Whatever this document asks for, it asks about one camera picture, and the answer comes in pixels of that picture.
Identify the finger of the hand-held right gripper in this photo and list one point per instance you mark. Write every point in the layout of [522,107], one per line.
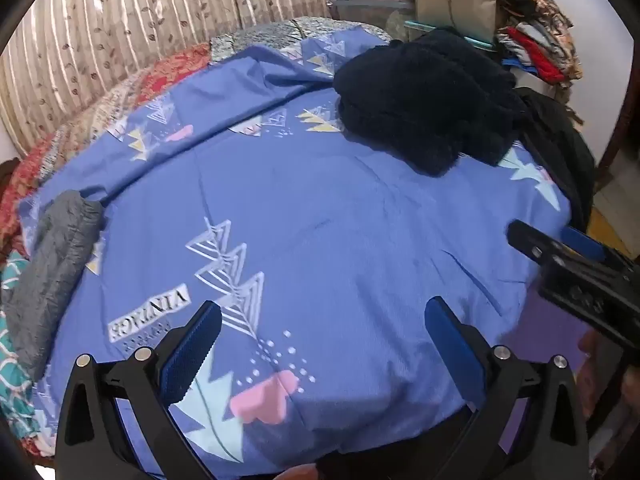
[527,240]
[582,243]

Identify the teal metal rail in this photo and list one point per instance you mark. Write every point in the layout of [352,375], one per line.
[475,40]

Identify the person's left hand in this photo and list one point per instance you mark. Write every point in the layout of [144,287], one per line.
[300,472]

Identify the dark wooden furniture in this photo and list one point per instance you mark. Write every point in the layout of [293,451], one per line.
[620,140]

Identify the navy fuzzy garment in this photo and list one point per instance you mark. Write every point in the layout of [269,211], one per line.
[425,100]

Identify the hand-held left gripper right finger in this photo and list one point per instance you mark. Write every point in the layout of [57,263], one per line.
[452,350]

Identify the black jacket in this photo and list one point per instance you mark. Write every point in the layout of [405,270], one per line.
[560,145]

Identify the red floral patchwork quilt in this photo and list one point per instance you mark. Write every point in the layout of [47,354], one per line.
[75,120]

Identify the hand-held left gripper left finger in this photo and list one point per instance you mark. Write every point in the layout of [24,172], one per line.
[192,350]

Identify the grey folded cloth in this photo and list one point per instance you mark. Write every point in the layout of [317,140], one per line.
[50,270]

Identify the teal patterned cloth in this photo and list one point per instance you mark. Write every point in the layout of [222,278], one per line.
[15,395]

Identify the blue printed bed sheet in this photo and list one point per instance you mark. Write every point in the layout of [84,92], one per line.
[325,210]

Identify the beige leaf-patterned curtain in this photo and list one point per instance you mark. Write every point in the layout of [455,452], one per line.
[125,20]

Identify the pile of colourful clothes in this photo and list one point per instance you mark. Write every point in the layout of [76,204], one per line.
[540,35]

